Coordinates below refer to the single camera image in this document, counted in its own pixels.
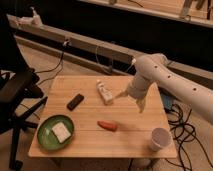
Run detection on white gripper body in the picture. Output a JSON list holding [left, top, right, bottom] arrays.
[[127, 75, 152, 99]]

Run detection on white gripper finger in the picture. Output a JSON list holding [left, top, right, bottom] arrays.
[[114, 90, 128, 99], [137, 98, 146, 113]]

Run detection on orange red pepper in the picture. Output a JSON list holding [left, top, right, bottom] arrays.
[[97, 121, 117, 131]]

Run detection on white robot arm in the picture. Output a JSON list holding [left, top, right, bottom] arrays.
[[117, 53, 213, 125]]

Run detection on white tube bottle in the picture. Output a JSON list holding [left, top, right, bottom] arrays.
[[96, 80, 113, 105]]

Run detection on wooden table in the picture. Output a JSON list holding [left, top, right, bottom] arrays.
[[29, 76, 177, 158]]

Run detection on black rectangular remote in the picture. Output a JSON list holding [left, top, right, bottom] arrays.
[[67, 94, 84, 111]]

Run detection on long wooden beam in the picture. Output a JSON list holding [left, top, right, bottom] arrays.
[[7, 15, 213, 90]]

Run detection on white sponge block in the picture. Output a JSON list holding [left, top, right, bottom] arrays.
[[52, 122, 71, 143]]

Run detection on green plate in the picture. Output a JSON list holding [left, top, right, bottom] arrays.
[[37, 115, 74, 151]]

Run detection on black office chair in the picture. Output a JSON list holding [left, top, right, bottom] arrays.
[[0, 11, 47, 171]]

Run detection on white spray bottle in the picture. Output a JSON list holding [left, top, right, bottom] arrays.
[[19, 6, 44, 28]]

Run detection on black floor cables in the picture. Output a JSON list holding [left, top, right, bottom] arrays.
[[163, 103, 213, 171]]

